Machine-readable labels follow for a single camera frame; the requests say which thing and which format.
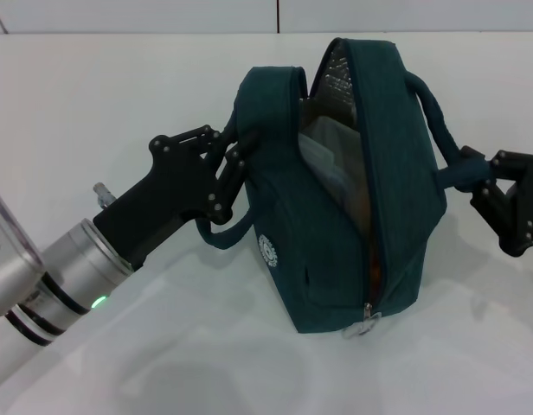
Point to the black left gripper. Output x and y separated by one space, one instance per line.
171 194

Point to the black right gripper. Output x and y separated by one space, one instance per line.
532 199

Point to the dark teal zippered lunch bag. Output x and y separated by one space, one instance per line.
292 216

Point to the clear plastic food container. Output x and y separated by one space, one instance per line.
323 147

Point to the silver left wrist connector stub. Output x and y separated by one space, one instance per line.
102 195

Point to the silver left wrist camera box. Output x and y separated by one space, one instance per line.
11 259

